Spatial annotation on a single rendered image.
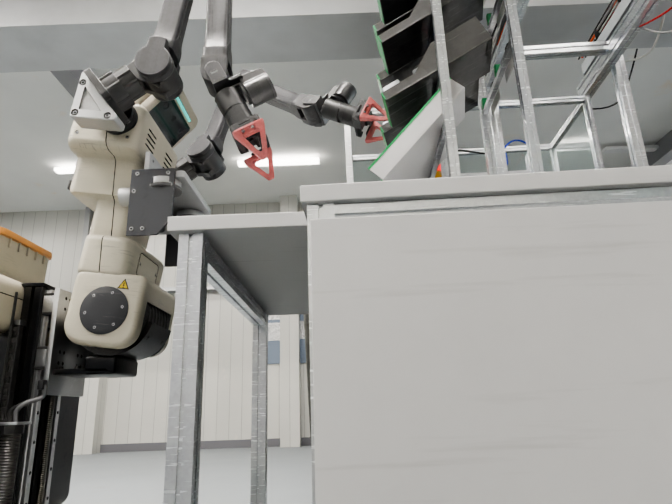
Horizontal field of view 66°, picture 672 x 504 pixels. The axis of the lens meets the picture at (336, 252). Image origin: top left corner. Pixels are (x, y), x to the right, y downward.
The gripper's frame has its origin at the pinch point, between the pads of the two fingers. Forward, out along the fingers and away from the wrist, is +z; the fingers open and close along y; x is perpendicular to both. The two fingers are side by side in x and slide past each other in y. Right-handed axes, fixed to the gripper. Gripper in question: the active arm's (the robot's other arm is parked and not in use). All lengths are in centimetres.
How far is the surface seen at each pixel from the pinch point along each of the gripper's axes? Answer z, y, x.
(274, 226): 1, -40, 47
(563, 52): 34, 87, -108
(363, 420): 30, -49, 71
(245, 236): -5, -37, 51
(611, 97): 100, 479, -382
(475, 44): 18.0, -24.2, -13.4
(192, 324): -5, -41, 70
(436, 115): 16.3, -23.6, 6.4
